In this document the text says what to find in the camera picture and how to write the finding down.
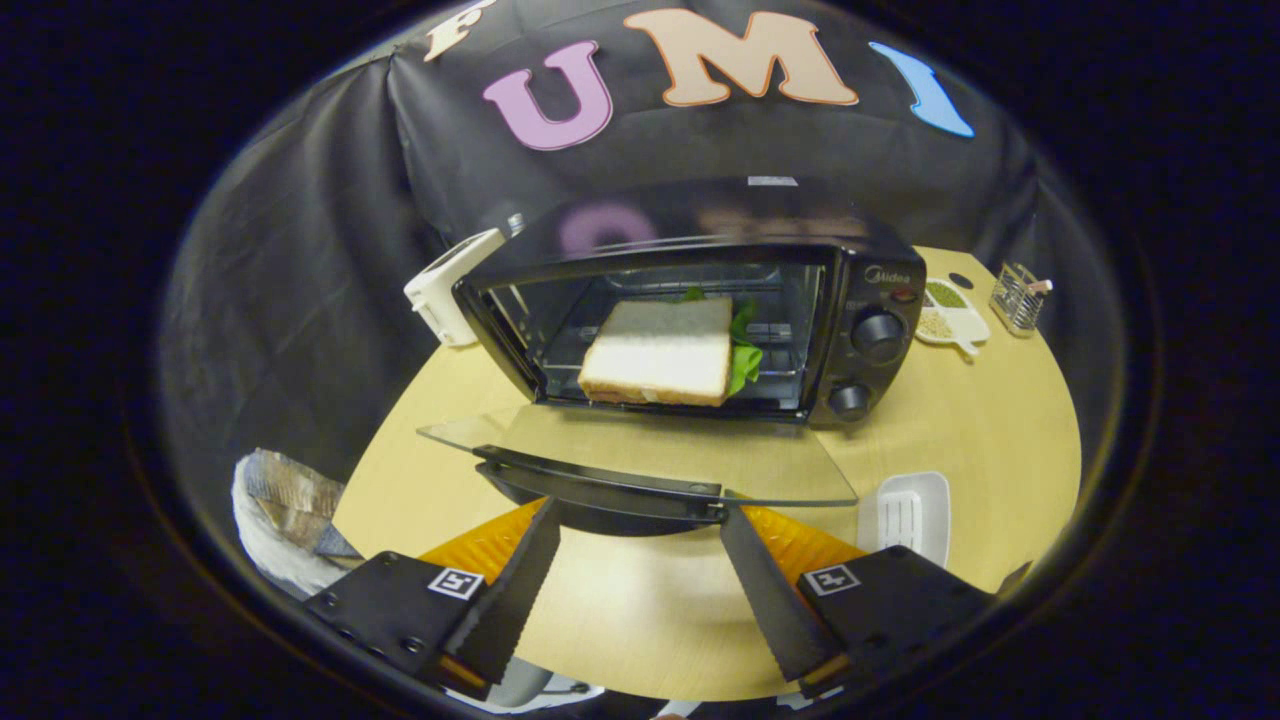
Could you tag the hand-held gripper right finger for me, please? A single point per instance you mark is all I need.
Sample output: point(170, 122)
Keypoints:
point(765, 590)

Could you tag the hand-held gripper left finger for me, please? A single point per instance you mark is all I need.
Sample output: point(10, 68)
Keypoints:
point(515, 590)

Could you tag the white bread lettuce sandwich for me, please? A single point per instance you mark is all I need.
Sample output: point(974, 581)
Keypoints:
point(660, 350)

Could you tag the black toaster oven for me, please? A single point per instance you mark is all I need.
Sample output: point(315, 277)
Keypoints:
point(870, 280)

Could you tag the white plastic tray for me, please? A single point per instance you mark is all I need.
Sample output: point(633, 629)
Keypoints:
point(905, 515)

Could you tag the white power strip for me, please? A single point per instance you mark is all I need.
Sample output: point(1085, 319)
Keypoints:
point(445, 290)

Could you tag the white divided plate with grains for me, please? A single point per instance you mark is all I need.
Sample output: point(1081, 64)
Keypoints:
point(950, 320)

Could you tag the black round table grommet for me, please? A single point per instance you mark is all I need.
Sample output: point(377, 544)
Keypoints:
point(960, 280)

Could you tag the metal mesh holder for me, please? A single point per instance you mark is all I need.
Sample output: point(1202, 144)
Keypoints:
point(1018, 300)

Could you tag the black backdrop cloth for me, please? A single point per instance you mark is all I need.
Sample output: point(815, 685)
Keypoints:
point(300, 250)

